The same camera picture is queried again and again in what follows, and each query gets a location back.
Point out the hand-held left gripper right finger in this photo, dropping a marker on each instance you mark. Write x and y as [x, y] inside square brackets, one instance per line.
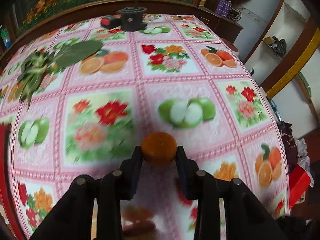
[183, 172]

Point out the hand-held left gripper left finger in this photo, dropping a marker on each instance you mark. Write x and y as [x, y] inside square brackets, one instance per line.
[135, 170]

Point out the small mandarin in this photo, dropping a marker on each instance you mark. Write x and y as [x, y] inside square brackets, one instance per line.
[158, 148]

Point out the floral fruit print tablecloth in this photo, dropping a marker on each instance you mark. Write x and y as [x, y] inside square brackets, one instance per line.
[150, 90]

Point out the dark cloth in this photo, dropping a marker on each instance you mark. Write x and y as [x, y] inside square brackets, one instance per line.
[287, 141]

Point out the red box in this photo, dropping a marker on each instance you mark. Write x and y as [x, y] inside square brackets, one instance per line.
[298, 183]

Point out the white plastic bag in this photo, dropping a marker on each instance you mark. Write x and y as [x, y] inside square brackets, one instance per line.
[303, 152]

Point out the large green leaf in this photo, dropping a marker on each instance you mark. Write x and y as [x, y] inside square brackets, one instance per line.
[77, 52]

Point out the bunch of leafy greens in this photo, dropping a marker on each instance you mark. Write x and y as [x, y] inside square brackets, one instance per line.
[32, 70]

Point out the red and black battery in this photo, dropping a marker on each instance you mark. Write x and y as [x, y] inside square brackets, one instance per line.
[110, 21]

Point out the tools on shelf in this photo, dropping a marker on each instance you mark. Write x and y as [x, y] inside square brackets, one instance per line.
[276, 45]

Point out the clear plastic bottle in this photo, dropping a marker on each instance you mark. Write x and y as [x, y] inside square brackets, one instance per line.
[6, 37]

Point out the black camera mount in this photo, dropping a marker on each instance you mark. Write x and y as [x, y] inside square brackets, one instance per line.
[131, 18]

